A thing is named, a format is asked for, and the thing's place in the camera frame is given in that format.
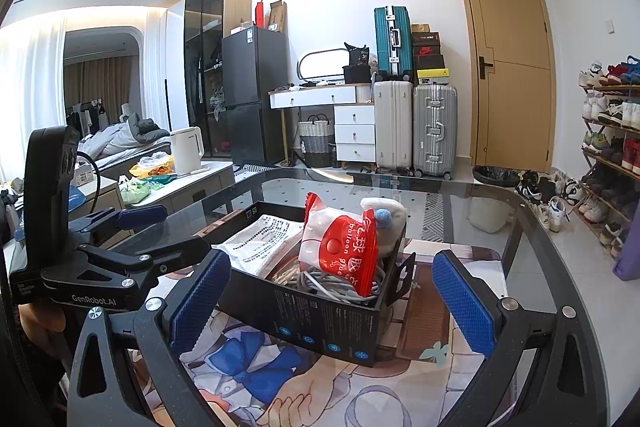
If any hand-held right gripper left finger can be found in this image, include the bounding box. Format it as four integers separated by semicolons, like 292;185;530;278
66;248;232;427

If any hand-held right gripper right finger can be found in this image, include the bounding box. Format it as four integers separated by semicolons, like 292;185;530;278
431;248;610;427

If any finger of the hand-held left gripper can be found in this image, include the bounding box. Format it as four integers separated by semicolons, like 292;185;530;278
41;237;212;297
74;205;169;239

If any clear zip bag white cord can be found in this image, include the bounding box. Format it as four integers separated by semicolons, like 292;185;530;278
212;213;306;280

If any white plush toy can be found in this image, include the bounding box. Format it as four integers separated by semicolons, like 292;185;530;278
360;196;409;259

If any black cardboard box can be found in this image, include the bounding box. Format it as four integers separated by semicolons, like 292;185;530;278
218;201;417;368

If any white cable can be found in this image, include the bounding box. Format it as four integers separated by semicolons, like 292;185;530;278
277;264;387;304

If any red white plastic packet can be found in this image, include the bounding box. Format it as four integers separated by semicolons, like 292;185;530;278
299;192;377;297

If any person's left hand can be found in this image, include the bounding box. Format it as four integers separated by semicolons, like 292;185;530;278
19;306;67;360

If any green plastic bag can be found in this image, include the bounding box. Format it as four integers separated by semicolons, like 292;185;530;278
120;179;151;208

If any yellow snack bag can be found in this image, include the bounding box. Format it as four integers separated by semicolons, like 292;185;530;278
129;154;176;180

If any white top low cabinet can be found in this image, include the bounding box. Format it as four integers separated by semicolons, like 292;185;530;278
70;159;236;233

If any white electric kettle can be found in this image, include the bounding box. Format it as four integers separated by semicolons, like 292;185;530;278
170;127;205;175

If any bed with grey duvet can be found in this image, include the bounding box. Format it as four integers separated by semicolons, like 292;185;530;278
75;112;173;168

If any white sheer curtain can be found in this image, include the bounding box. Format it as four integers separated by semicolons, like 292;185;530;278
0;19;66;188

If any geometric patterned rug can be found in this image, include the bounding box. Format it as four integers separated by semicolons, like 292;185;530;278
422;192;444;240

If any white trash bin black liner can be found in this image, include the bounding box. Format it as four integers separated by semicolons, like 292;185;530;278
471;165;522;234

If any brown curtain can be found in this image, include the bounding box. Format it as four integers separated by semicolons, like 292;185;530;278
65;57;138;118

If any printed cartoon mat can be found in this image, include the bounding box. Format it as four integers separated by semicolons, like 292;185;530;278
125;192;521;427

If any cluster of white black sneakers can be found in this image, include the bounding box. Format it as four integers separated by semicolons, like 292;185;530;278
515;169;583;230

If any black refrigerator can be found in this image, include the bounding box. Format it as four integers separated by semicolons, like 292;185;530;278
221;26;291;166

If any dark glass cabinet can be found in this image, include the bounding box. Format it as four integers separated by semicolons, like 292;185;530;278
183;0;252;158

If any purple cloth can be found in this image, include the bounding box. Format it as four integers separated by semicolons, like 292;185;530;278
612;227;640;280

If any silver suitcase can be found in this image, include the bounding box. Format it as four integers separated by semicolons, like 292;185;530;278
413;83;459;180

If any grey white woven basket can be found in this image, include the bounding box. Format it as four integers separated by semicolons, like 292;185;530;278
297;116;335;168

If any white suitcase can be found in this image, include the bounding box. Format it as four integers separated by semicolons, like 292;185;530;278
374;80;415;175

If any white vanity desk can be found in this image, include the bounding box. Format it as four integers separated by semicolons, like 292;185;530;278
268;84;376;172

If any oval mirror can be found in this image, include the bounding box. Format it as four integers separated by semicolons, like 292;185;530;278
296;48;351;86

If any shoe rack with shoes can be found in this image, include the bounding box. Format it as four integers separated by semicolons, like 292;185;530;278
579;56;640;258

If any tan wooden door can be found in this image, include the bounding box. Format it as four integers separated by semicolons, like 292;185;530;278
454;0;557;174

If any open brown cardboard box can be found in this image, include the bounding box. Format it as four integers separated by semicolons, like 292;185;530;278
268;1;289;32

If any black bag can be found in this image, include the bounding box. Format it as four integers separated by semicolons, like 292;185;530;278
342;42;373;84

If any teal suitcase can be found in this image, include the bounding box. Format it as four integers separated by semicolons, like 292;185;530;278
374;6;416;82

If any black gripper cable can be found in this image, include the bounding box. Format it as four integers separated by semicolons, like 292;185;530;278
77;152;102;218

